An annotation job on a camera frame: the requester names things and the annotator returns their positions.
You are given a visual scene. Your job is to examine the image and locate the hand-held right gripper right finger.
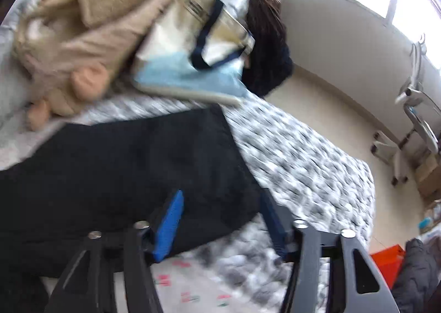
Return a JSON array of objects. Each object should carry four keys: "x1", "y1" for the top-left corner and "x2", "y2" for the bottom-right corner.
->
[{"x1": 258, "y1": 189, "x2": 393, "y2": 313}]

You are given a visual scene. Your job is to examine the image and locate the dark fuzzy garment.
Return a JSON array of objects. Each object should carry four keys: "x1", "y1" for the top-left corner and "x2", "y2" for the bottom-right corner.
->
[{"x1": 241, "y1": 0, "x2": 294, "y2": 97}]

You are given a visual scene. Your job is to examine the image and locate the grey patterned quilt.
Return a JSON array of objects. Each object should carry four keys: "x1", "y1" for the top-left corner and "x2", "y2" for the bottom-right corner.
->
[{"x1": 79, "y1": 92, "x2": 376, "y2": 313}]

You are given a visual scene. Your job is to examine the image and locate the dark grey quilted cloth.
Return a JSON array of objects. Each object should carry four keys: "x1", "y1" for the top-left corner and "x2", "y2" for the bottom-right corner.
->
[{"x1": 391, "y1": 237, "x2": 441, "y2": 313}]

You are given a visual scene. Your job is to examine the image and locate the cream and blue tote bag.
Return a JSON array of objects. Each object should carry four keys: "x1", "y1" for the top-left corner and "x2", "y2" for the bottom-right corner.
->
[{"x1": 133, "y1": 0, "x2": 256, "y2": 107}]

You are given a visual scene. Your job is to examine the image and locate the white office chair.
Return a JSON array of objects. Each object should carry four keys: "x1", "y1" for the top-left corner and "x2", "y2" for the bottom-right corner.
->
[{"x1": 370, "y1": 35, "x2": 441, "y2": 186}]

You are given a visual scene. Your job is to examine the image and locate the orange box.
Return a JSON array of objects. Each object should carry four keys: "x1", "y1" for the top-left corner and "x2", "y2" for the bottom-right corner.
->
[{"x1": 370, "y1": 245, "x2": 405, "y2": 288}]

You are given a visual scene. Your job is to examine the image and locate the cardboard box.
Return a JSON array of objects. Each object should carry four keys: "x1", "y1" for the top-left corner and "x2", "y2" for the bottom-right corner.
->
[{"x1": 413, "y1": 154, "x2": 441, "y2": 200}]

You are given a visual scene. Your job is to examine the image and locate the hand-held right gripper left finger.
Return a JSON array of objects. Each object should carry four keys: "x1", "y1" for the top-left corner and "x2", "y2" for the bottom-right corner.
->
[{"x1": 48, "y1": 190, "x2": 185, "y2": 313}]

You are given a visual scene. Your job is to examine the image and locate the black garment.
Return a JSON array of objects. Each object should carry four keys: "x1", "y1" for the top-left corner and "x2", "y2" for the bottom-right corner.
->
[{"x1": 0, "y1": 104, "x2": 262, "y2": 277}]

